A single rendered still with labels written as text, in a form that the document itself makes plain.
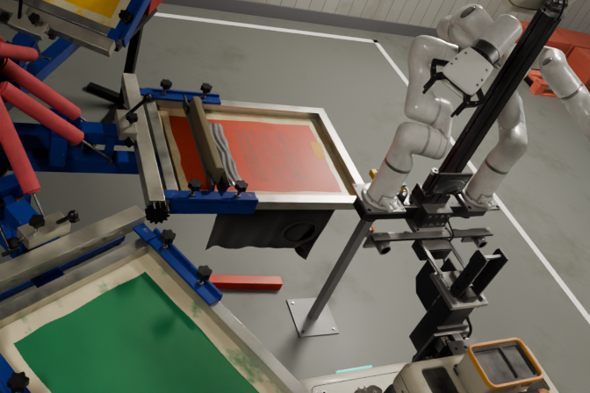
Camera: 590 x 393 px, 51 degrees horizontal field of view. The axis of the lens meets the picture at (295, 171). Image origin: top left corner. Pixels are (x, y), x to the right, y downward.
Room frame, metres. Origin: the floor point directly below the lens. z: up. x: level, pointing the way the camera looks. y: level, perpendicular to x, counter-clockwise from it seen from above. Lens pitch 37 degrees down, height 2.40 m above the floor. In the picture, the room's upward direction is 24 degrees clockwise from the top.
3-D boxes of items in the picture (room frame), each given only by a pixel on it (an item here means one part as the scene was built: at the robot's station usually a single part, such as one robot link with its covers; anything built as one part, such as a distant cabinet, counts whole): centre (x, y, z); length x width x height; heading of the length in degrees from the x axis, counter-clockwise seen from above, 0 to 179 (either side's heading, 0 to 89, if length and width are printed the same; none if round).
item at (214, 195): (1.56, 0.21, 0.97); 0.30 x 0.05 x 0.07; 123
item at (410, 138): (1.74, -0.31, 1.37); 0.13 x 0.10 x 0.16; 104
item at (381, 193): (1.73, -0.31, 1.21); 0.16 x 0.13 x 0.15; 35
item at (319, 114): (1.92, 0.17, 0.97); 0.79 x 0.58 x 0.04; 123
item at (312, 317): (2.13, -0.37, 0.48); 0.22 x 0.22 x 0.96; 33
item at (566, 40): (6.54, -2.11, 0.20); 1.12 x 0.80 x 0.41; 125
